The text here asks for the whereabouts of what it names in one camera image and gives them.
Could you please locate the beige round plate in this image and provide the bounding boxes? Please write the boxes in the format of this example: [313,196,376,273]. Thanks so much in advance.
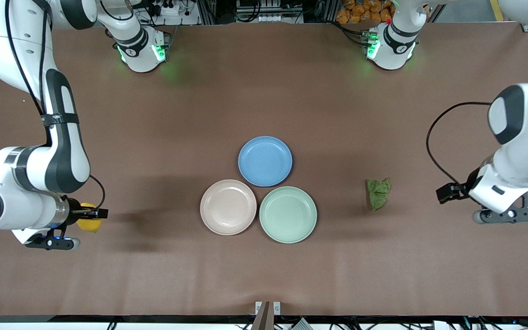
[200,179,258,236]

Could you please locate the green lettuce leaf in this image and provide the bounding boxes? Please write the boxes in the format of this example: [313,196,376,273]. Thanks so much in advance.
[366,177,392,212]

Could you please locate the white power strip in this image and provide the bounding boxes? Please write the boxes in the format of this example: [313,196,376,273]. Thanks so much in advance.
[147,0,200,26]

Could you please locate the pale green round plate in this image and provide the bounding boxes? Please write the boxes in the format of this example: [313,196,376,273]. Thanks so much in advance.
[259,186,318,244]

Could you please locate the yellow lemon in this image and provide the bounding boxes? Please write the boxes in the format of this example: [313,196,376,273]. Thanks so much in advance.
[77,203,103,232]

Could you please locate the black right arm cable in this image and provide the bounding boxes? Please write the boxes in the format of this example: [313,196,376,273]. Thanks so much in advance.
[5,0,106,211]

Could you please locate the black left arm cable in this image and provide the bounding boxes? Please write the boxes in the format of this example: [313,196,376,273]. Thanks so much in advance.
[426,102,492,186]

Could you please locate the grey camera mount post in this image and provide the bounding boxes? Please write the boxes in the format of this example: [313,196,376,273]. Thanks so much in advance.
[251,301,271,330]

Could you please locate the orange packaged items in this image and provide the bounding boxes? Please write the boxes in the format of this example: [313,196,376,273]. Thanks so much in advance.
[336,0,394,24]

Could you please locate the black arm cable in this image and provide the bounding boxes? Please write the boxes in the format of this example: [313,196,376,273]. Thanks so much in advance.
[5,0,106,211]
[426,102,492,186]

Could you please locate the white mounting bracket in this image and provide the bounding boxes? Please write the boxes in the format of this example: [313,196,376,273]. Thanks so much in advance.
[255,301,281,316]

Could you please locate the blue round plate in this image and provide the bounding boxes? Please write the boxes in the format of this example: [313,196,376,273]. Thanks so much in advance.
[238,136,293,187]

